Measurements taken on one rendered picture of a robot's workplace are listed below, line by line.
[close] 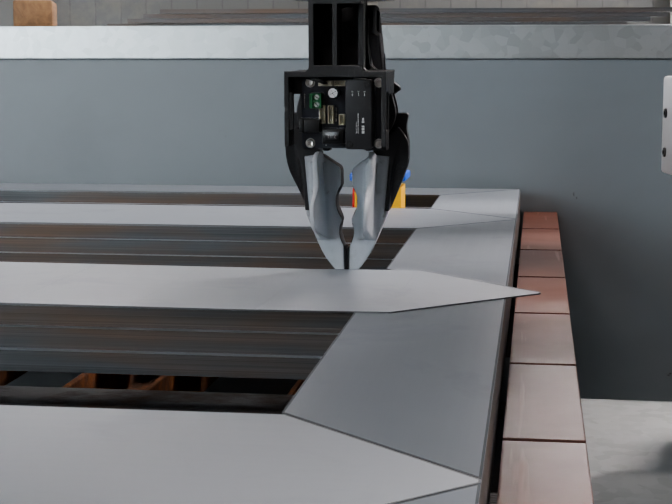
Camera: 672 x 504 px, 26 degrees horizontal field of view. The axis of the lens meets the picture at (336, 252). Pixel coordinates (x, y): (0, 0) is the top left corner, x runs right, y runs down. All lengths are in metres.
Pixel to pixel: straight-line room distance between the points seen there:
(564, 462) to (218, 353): 0.30
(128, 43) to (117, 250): 0.52
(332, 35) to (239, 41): 0.81
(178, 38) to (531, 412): 1.13
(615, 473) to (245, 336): 0.41
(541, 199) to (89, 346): 0.95
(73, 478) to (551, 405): 0.32
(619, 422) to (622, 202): 0.48
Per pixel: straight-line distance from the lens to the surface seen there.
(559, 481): 0.65
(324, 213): 1.06
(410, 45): 1.78
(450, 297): 0.94
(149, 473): 0.55
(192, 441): 0.59
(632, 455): 1.25
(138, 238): 1.38
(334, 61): 1.00
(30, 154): 1.89
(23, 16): 2.32
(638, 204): 1.79
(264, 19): 1.91
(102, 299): 0.94
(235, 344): 0.90
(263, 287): 0.98
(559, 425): 0.74
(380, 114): 1.01
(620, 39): 1.77
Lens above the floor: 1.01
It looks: 7 degrees down
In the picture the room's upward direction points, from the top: straight up
